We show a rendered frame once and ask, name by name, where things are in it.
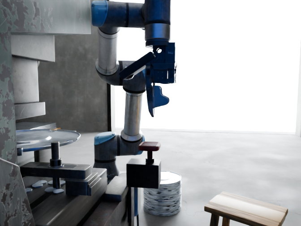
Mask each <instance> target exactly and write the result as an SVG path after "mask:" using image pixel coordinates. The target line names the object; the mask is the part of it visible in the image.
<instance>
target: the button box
mask: <svg viewBox="0 0 301 226"><path fill-rule="evenodd" d="M119 176H122V177H126V173H124V172H123V173H121V174H120V175H119ZM140 208H141V188H138V187H134V216H137V226H139V216H138V213H139V211H140Z"/></svg>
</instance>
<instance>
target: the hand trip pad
mask: <svg viewBox="0 0 301 226"><path fill-rule="evenodd" d="M160 147H161V143H160V142H151V141H144V142H141V143H140V144H139V146H138V149H139V150H140V151H147V158H148V159H152V158H153V152H155V151H158V150H159V149H160Z"/></svg>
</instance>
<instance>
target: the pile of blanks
mask: <svg viewBox="0 0 301 226"><path fill-rule="evenodd" d="M181 184H182V181H181V180H180V181H179V182H177V183H174V184H169V185H160V186H159V188H158V189H152V188H143V208H144V210H145V211H146V212H147V213H149V214H151V215H155V216H162V217H165V216H171V215H174V214H177V213H178V212H179V211H180V210H181Z"/></svg>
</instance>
